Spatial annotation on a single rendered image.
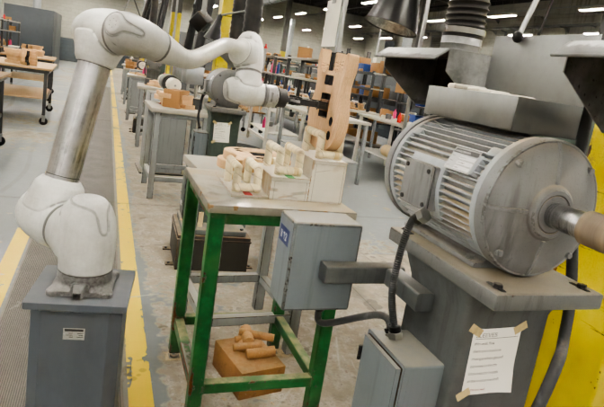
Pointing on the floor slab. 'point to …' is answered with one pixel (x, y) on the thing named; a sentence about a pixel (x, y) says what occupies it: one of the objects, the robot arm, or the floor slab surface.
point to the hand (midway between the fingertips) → (323, 104)
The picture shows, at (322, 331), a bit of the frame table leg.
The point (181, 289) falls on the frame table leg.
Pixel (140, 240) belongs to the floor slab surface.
